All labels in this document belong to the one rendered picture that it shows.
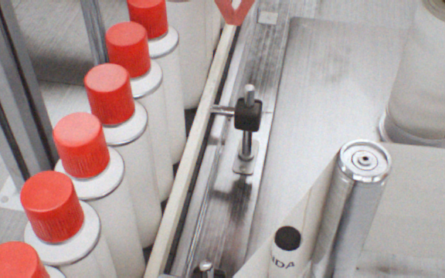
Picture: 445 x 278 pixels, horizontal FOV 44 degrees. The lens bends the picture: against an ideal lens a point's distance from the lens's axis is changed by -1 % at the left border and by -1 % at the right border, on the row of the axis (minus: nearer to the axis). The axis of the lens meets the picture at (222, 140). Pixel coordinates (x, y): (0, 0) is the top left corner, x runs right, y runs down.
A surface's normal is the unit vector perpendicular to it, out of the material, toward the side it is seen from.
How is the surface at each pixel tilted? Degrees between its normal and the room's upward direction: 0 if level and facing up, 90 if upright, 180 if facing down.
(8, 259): 3
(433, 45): 87
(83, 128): 3
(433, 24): 93
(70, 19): 0
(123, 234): 90
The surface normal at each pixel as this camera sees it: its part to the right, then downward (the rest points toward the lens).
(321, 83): 0.00, -0.66
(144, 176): 0.71, 0.53
